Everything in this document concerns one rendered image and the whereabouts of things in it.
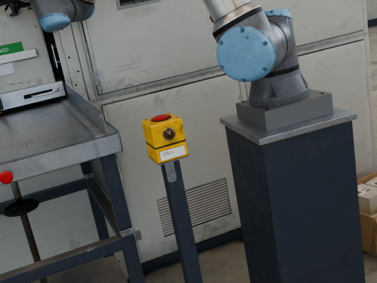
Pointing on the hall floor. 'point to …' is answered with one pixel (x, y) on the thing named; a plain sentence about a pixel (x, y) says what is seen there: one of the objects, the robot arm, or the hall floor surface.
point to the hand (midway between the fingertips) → (5, 10)
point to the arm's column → (299, 206)
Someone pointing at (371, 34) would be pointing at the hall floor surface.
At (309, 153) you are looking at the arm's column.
